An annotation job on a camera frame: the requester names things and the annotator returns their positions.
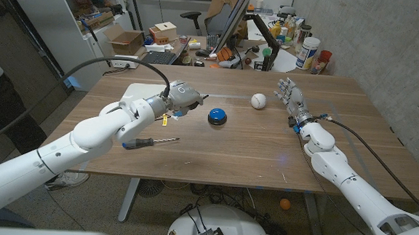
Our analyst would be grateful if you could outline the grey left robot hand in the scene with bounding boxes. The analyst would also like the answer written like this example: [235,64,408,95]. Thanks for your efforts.
[164,79,206,119]

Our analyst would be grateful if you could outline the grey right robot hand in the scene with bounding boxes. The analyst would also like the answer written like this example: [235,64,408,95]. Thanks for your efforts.
[271,76,316,130]

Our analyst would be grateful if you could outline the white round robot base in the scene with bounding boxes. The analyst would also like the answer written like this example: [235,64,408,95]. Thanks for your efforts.
[165,201,273,235]

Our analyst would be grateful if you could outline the white square plate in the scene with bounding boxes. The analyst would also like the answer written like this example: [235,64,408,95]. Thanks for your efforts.
[118,81,169,111]

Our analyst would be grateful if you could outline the white baseball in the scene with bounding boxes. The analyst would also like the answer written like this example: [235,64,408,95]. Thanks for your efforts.
[250,92,268,111]

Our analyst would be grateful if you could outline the blue push button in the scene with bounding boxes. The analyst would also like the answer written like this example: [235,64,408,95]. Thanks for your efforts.
[207,106,229,127]

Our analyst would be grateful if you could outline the red snack container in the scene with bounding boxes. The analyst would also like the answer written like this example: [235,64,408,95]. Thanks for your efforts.
[310,49,333,76]

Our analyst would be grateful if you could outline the white wipes canister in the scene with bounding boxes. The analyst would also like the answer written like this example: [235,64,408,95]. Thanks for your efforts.
[295,36,322,71]

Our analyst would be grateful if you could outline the open laptop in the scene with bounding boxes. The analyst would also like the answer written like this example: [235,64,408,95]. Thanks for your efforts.
[140,35,192,67]

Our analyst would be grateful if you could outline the small orange basketball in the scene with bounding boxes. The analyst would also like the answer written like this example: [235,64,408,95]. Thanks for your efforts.
[216,46,234,63]

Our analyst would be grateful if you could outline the grey keyboard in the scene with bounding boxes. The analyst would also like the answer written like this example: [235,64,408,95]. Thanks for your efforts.
[206,33,221,53]

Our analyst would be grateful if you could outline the black lidded jar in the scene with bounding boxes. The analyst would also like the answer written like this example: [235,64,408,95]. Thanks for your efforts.
[295,24,313,54]

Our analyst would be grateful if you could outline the white rectangular power box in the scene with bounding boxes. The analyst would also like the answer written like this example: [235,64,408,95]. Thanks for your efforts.
[110,54,141,70]

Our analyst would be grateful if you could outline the small wooden box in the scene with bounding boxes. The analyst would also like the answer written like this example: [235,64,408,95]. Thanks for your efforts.
[148,20,180,47]

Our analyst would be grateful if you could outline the yellow bottle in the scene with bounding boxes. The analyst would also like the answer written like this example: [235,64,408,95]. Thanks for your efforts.
[271,21,282,39]

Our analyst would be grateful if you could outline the open cardboard box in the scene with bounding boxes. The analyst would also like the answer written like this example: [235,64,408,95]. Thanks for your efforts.
[102,22,146,57]

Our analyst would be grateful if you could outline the office chair with brown jacket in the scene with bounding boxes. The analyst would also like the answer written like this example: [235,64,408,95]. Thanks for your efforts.
[178,0,250,39]

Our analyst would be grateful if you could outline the flat computer monitor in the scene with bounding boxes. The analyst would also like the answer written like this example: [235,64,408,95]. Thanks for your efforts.
[209,0,253,59]

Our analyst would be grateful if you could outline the black round fan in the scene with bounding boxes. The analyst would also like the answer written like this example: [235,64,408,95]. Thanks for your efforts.
[137,179,166,199]

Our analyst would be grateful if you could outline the blue plastic item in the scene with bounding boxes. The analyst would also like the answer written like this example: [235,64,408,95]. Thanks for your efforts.
[61,74,84,91]

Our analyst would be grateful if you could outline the grey table leg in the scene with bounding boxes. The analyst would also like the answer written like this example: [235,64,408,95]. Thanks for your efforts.
[300,192,327,235]
[117,177,142,224]

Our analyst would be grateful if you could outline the white sneaker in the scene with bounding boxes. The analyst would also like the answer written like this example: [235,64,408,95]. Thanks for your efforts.
[44,170,90,194]

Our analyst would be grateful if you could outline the white shelf unit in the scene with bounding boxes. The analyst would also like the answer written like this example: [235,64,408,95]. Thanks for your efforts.
[10,0,136,94]

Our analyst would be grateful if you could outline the blue black handled screwdriver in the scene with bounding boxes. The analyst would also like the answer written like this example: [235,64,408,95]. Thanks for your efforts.
[121,134,180,154]

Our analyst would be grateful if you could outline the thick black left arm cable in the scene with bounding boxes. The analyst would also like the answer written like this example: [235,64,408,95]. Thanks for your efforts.
[0,49,173,163]

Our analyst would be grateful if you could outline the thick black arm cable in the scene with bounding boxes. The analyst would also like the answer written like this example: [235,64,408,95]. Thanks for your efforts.
[0,49,173,163]
[314,115,419,220]

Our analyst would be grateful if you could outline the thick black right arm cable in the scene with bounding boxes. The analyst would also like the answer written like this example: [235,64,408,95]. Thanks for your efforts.
[314,115,419,220]

